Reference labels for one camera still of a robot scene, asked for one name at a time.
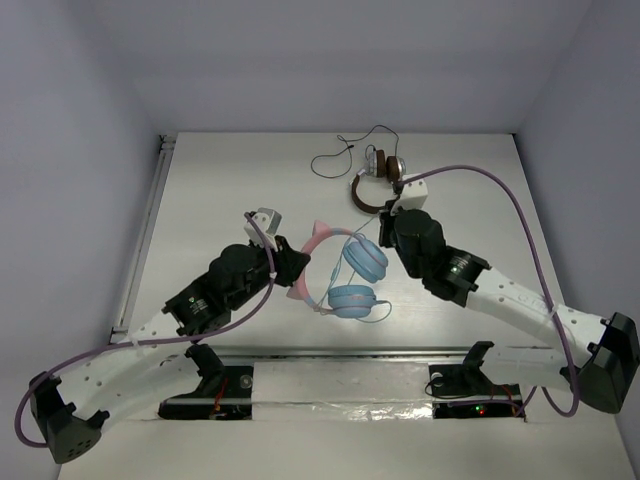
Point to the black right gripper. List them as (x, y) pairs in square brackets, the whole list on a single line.
[(389, 220)]

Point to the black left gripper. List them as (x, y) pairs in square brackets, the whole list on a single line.
[(280, 258)]

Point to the pink blue cat-ear headphones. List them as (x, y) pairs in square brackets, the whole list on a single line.
[(320, 233)]

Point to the light blue wired earphones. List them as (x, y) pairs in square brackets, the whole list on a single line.
[(356, 300)]

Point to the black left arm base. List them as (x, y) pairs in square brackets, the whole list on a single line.
[(223, 393)]

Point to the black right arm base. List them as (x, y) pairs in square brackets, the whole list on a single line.
[(461, 391)]

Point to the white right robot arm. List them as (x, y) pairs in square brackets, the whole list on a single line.
[(594, 357)]

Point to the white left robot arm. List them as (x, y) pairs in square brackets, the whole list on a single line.
[(76, 401)]

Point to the brown silver headphones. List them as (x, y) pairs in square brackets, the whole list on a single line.
[(379, 165)]

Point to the clear tape strip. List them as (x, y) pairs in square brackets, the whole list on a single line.
[(358, 391)]

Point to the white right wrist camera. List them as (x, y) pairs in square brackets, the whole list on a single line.
[(410, 196)]

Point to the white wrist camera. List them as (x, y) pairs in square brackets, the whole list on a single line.
[(410, 196), (262, 227)]

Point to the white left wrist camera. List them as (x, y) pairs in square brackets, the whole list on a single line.
[(262, 227)]

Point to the aluminium rail front edge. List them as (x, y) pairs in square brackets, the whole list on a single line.
[(335, 353)]

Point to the aluminium rail edge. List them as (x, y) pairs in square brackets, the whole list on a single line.
[(335, 353), (122, 322)]

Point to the aluminium rail left edge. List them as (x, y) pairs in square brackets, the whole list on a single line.
[(122, 322)]

